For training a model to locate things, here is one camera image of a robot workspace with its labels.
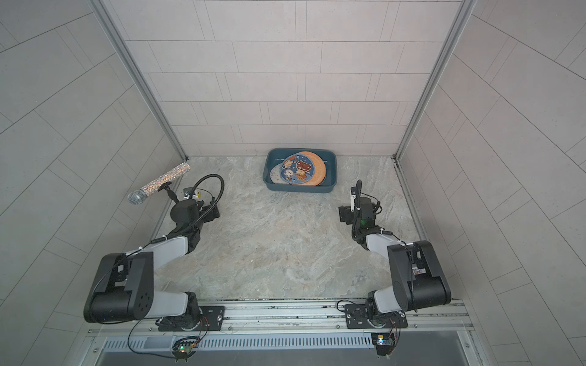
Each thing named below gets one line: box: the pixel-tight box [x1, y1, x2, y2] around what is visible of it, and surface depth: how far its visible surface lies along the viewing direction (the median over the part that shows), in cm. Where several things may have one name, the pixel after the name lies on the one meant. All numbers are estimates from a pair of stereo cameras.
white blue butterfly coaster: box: [270, 163, 287, 184], surface depth 111 cm
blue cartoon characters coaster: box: [280, 154, 315, 185], surface depth 110 cm
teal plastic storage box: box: [262, 147, 339, 193], surface depth 110 cm
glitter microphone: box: [127, 163, 191, 206], surface depth 79 cm
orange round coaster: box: [290, 150, 326, 187], surface depth 110 cm
